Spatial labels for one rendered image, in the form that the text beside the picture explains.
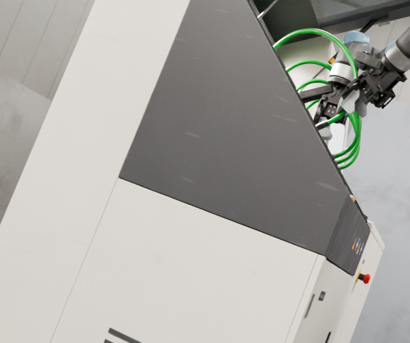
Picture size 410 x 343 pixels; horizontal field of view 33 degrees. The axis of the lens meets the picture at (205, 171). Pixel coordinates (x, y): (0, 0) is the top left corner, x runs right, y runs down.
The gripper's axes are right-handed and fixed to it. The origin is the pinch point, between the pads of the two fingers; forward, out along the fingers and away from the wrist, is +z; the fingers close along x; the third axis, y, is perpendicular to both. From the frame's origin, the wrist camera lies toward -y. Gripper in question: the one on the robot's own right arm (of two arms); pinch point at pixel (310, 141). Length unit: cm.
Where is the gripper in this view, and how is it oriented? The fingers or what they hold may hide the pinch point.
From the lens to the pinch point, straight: 206.1
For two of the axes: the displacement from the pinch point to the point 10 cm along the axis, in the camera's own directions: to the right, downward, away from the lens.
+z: -3.7, 9.3, -0.9
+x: 3.0, 2.1, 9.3
